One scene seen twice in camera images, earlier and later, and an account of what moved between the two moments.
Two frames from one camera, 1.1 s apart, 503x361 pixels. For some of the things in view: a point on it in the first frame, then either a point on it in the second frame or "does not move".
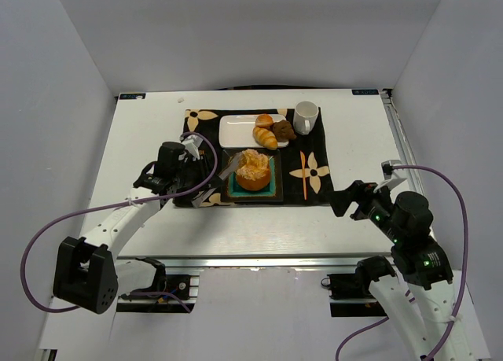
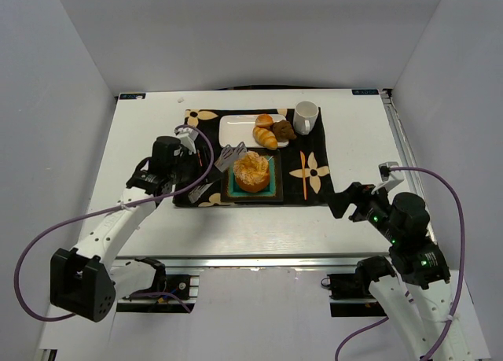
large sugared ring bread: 254,171 does not move
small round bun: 264,120 does not move
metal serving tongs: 229,167 -> 227,156
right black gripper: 357,196 does not move
